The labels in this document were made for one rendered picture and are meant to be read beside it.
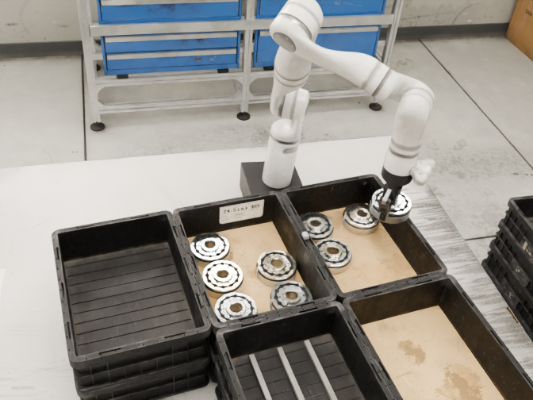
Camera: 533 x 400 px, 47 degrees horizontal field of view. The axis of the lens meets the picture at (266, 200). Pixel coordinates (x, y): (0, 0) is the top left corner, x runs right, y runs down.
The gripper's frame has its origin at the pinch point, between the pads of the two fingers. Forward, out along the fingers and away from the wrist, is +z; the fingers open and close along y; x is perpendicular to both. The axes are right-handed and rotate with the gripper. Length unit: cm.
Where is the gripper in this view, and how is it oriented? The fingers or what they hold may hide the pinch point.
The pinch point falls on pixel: (386, 209)
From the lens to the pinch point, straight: 158.3
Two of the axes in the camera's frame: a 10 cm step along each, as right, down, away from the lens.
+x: 8.7, 3.7, -3.2
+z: -0.8, 7.5, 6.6
